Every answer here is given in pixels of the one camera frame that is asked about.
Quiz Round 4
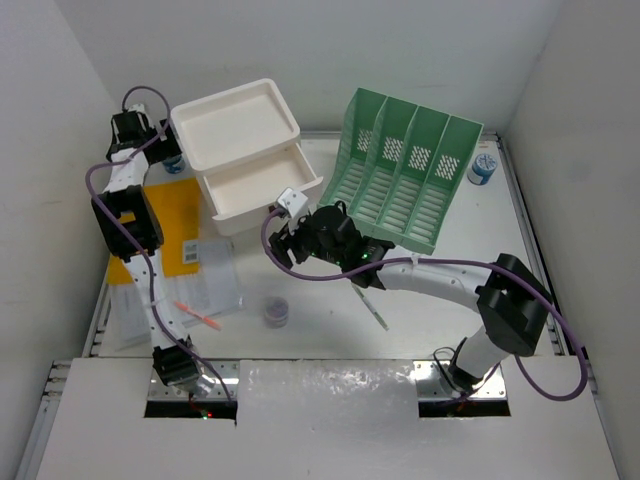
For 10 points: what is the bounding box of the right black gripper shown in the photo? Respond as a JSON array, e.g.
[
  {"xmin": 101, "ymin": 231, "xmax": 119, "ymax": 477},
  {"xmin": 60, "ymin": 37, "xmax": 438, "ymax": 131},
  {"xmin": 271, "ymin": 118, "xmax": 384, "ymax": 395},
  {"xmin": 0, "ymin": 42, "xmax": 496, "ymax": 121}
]
[{"xmin": 267, "ymin": 209, "xmax": 345, "ymax": 270}]

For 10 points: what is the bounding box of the white drawer cabinet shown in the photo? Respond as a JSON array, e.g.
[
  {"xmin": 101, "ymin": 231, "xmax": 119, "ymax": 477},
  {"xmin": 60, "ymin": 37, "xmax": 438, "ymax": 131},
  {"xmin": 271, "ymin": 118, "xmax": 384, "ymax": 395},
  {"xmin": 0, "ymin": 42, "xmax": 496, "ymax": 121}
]
[{"xmin": 170, "ymin": 78, "xmax": 300, "ymax": 235}]

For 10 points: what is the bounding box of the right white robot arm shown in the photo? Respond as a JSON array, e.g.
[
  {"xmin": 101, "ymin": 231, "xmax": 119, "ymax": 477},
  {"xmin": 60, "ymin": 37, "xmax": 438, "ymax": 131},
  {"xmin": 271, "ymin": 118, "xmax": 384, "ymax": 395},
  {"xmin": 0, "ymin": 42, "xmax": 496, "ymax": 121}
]
[{"xmin": 261, "ymin": 202, "xmax": 551, "ymax": 393}]

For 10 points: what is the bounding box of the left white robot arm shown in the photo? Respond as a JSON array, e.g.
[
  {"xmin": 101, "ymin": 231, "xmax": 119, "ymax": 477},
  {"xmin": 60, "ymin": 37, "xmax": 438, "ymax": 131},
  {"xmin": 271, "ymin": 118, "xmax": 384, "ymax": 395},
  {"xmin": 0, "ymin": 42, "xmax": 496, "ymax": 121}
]
[{"xmin": 91, "ymin": 104, "xmax": 203, "ymax": 397}]

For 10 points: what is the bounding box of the yellow plastic folder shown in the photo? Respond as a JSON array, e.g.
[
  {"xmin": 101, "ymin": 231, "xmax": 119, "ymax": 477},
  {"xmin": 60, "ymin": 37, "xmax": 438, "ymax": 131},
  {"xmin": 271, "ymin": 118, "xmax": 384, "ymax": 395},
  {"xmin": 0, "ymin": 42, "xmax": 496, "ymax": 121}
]
[{"xmin": 107, "ymin": 177, "xmax": 202, "ymax": 285}]

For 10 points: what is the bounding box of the small clear round container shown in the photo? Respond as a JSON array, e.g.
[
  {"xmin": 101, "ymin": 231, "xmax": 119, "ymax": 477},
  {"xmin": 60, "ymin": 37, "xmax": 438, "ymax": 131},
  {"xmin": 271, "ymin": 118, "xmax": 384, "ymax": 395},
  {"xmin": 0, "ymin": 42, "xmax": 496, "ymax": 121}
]
[{"xmin": 263, "ymin": 296, "xmax": 289, "ymax": 328}]

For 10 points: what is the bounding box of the clear plastic document sleeve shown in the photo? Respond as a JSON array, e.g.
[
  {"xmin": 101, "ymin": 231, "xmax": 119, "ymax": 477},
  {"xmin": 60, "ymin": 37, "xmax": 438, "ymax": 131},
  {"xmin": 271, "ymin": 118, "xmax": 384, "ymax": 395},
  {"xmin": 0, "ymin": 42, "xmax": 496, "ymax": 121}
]
[{"xmin": 110, "ymin": 239, "xmax": 243, "ymax": 350}]

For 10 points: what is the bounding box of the orange pen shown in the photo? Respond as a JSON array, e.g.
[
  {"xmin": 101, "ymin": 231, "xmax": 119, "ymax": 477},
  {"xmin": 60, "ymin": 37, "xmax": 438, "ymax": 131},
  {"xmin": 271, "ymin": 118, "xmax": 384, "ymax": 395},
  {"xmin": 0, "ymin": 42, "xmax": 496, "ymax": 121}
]
[{"xmin": 174, "ymin": 301, "xmax": 222, "ymax": 331}]

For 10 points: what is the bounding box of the green file rack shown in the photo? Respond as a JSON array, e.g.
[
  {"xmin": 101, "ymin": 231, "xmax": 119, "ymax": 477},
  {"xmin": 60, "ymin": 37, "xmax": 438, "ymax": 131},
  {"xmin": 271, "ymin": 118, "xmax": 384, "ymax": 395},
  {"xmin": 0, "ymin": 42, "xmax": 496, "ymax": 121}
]
[{"xmin": 319, "ymin": 88, "xmax": 483, "ymax": 255}]

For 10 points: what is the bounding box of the white foam front board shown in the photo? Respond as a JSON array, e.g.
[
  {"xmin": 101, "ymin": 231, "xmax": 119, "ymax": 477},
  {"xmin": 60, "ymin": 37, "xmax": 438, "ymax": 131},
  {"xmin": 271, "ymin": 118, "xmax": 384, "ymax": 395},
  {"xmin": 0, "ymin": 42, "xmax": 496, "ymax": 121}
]
[{"xmin": 38, "ymin": 358, "xmax": 617, "ymax": 479}]

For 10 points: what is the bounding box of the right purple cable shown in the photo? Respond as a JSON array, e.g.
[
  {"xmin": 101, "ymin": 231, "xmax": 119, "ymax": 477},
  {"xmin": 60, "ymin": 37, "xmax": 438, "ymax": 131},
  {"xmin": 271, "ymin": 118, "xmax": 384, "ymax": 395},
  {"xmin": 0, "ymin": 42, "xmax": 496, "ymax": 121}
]
[{"xmin": 260, "ymin": 208, "xmax": 587, "ymax": 401}]

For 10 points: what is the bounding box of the purple cable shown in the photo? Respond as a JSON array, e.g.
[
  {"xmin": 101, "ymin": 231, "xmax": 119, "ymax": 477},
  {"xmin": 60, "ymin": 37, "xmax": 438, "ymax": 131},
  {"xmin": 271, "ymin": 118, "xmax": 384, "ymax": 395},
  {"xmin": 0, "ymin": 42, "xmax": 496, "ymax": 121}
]
[
  {"xmin": 260, "ymin": 208, "xmax": 587, "ymax": 401},
  {"xmin": 84, "ymin": 85, "xmax": 236, "ymax": 404}
]

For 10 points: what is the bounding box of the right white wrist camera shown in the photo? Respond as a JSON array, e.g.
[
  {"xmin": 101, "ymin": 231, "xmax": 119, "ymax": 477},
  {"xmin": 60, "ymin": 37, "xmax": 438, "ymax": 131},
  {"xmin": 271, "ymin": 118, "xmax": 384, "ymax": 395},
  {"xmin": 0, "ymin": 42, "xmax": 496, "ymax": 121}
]
[{"xmin": 276, "ymin": 187, "xmax": 309, "ymax": 220}]

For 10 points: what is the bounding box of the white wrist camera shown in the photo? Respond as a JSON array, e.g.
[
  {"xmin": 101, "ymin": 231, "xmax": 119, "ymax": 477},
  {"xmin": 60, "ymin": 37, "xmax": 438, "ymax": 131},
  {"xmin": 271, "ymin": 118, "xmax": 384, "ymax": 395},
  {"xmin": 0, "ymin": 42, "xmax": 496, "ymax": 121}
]
[
  {"xmin": 276, "ymin": 187, "xmax": 309, "ymax": 220},
  {"xmin": 124, "ymin": 102, "xmax": 148, "ymax": 115}
]

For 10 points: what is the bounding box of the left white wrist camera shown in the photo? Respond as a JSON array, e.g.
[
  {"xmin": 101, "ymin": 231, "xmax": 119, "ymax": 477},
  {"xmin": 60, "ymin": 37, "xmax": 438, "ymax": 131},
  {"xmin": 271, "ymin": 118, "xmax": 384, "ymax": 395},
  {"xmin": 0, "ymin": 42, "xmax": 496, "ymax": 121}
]
[{"xmin": 124, "ymin": 102, "xmax": 148, "ymax": 115}]

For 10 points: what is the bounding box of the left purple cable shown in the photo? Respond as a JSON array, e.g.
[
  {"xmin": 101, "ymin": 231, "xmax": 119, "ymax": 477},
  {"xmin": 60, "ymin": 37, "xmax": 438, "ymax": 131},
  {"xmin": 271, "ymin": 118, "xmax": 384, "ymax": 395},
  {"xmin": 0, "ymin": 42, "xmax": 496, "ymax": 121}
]
[{"xmin": 84, "ymin": 85, "xmax": 236, "ymax": 404}]

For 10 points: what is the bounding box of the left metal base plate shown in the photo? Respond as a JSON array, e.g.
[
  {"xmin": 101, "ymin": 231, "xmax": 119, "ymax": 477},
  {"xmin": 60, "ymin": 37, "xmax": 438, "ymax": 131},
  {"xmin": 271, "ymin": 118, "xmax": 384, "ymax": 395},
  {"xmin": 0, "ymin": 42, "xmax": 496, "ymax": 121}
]
[{"xmin": 147, "ymin": 359, "xmax": 240, "ymax": 402}]

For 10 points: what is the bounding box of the metal base plate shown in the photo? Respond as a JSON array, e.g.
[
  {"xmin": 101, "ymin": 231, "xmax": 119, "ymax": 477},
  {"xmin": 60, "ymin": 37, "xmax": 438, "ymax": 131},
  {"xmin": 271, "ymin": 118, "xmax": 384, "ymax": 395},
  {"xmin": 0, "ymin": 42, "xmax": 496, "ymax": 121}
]
[
  {"xmin": 412, "ymin": 360, "xmax": 508, "ymax": 403},
  {"xmin": 147, "ymin": 359, "xmax": 240, "ymax": 402}
]

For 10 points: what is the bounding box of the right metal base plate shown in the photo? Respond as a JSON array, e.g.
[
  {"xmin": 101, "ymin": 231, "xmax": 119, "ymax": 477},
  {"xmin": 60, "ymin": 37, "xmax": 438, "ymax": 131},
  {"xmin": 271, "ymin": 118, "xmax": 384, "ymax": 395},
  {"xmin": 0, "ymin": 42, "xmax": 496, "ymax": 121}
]
[{"xmin": 412, "ymin": 360, "xmax": 508, "ymax": 403}]

